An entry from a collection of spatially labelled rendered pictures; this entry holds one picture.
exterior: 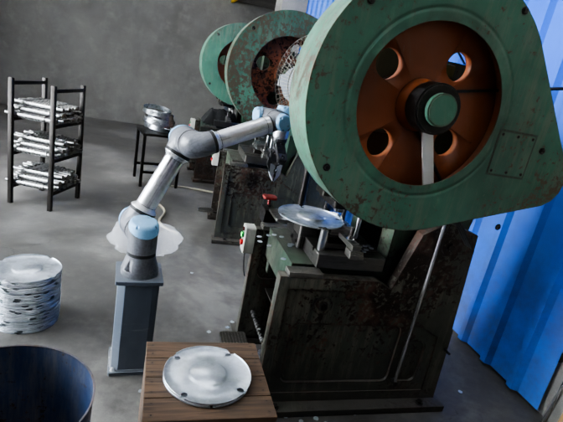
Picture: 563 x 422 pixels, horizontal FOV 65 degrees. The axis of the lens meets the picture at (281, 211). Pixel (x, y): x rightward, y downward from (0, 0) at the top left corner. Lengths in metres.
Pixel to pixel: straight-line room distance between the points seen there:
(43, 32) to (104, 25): 0.94
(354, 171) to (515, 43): 0.63
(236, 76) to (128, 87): 5.41
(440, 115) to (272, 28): 1.87
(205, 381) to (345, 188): 0.76
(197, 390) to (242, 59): 2.17
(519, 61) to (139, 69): 7.23
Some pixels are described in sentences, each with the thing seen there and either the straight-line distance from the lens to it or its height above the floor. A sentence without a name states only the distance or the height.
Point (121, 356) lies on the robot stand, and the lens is 2.09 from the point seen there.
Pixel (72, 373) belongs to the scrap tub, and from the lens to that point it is 1.48.
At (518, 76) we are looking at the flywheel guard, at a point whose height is 1.48.
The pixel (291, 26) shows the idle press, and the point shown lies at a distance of 3.14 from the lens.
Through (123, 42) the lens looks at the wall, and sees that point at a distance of 8.34.
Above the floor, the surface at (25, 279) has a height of 0.26.
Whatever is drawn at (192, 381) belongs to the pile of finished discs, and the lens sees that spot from 1.56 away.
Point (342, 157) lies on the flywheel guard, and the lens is 1.38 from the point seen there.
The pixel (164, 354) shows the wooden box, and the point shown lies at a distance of 1.67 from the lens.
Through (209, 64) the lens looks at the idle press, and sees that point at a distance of 4.77.
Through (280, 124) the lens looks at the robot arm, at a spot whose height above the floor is 1.14.
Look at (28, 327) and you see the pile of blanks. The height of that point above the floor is 0.03.
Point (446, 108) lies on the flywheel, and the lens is 1.44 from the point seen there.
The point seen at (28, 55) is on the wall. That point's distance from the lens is 8.58.
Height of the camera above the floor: 1.35
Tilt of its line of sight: 17 degrees down
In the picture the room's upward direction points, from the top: 11 degrees clockwise
